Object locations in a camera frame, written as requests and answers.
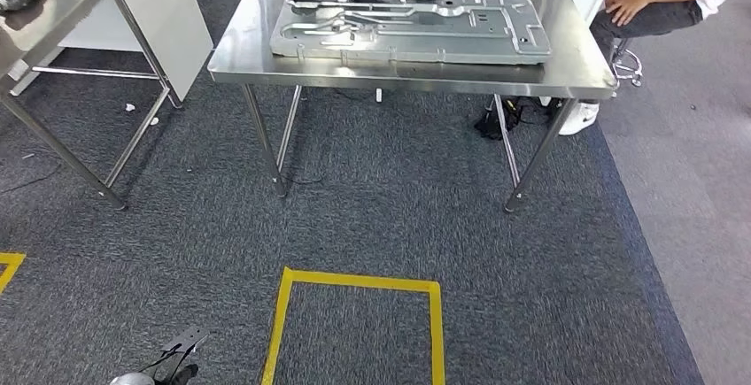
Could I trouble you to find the stainless steel side table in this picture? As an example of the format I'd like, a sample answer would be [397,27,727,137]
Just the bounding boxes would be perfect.
[0,0,183,212]

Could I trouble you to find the yellow floor tape square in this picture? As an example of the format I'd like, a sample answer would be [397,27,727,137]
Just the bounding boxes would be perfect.
[260,266,445,385]

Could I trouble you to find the black bag with yellow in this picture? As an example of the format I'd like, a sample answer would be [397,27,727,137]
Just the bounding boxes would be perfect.
[474,96,523,142]

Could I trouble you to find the swivel stool chrome base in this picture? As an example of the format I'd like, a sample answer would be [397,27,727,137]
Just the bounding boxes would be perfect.
[609,39,645,89]

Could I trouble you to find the stamped grey metal panel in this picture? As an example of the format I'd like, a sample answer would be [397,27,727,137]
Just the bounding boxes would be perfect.
[269,0,553,67]

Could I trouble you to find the stainless steel workbench table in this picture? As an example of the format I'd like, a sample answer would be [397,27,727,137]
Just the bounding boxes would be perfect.
[206,0,618,214]

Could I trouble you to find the person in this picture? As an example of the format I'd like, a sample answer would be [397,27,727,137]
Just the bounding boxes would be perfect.
[557,0,751,137]

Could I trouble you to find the white cabinet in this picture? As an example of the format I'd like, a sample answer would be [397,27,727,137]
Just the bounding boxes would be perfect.
[8,0,215,102]

